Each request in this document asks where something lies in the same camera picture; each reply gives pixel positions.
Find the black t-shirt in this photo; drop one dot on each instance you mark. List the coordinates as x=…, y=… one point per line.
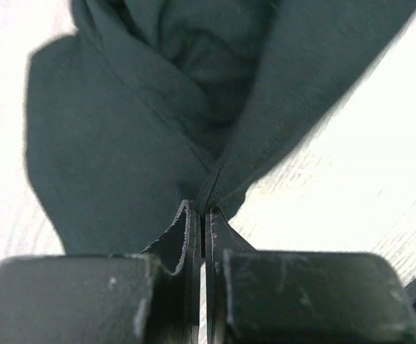
x=151, y=103

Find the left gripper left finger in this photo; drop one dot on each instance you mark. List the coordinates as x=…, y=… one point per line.
x=175, y=307

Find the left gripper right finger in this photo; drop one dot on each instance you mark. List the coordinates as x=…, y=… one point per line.
x=219, y=237

